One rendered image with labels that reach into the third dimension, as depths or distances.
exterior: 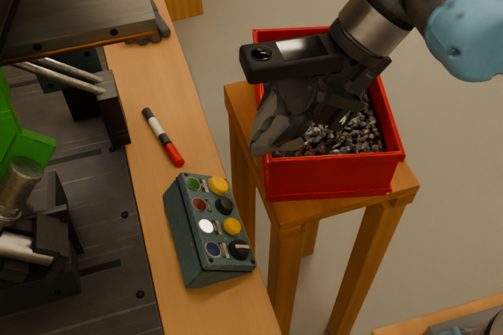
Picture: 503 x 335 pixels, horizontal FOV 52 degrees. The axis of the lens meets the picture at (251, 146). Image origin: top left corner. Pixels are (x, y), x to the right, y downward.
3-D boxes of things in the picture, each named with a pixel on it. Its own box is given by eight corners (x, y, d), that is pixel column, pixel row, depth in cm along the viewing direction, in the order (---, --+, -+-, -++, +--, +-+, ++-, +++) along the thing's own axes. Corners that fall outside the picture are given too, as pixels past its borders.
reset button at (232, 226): (234, 221, 71) (239, 217, 71) (239, 236, 70) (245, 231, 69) (220, 220, 70) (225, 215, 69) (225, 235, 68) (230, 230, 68)
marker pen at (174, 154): (141, 115, 86) (140, 108, 85) (150, 111, 87) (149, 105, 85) (176, 169, 79) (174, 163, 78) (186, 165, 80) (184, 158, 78)
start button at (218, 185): (221, 180, 76) (226, 176, 75) (227, 197, 74) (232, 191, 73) (205, 178, 74) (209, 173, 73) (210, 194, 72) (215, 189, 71)
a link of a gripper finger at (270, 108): (276, 158, 73) (316, 114, 68) (243, 152, 69) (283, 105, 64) (269, 141, 75) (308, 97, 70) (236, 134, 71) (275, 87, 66)
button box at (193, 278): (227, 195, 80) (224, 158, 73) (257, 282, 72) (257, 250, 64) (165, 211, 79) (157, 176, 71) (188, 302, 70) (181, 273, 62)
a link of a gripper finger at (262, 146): (284, 175, 71) (325, 131, 66) (250, 170, 68) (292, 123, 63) (276, 158, 73) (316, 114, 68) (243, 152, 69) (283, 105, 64)
